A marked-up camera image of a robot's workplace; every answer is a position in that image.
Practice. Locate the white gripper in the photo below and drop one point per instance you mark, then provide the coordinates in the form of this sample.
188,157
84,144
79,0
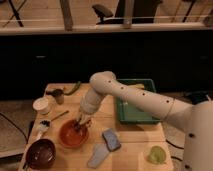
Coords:
89,104

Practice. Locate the dark grape bunch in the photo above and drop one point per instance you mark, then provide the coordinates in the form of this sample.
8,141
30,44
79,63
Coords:
78,127

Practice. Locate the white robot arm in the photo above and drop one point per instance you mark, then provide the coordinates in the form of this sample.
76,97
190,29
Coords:
195,120

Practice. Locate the red bowl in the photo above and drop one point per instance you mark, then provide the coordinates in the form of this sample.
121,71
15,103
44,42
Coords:
70,138

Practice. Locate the dark purple bowl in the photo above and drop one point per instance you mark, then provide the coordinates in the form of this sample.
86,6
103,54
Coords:
41,154

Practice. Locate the wooden stick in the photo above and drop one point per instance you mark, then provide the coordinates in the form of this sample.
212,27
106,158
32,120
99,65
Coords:
58,116

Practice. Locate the green chili pepper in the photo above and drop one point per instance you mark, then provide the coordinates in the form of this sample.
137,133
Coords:
73,90

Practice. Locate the small metal cup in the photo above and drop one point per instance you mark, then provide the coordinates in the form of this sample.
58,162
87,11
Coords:
58,95

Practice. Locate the blue sponge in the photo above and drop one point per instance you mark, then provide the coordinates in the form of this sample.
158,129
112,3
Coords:
111,140

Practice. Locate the pale blue cloth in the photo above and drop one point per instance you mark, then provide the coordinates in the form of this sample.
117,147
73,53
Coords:
100,153

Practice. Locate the green plastic tray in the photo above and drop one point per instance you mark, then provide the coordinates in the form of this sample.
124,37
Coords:
129,114

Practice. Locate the white brush with black bristles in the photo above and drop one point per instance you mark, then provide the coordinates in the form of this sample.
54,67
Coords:
43,126

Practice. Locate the white cup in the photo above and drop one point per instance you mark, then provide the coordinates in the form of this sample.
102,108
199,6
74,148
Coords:
42,105

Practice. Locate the black office chair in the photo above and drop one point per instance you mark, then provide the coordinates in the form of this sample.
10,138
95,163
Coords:
144,12

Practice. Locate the wooden post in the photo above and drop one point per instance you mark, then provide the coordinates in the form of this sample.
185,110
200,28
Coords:
66,13

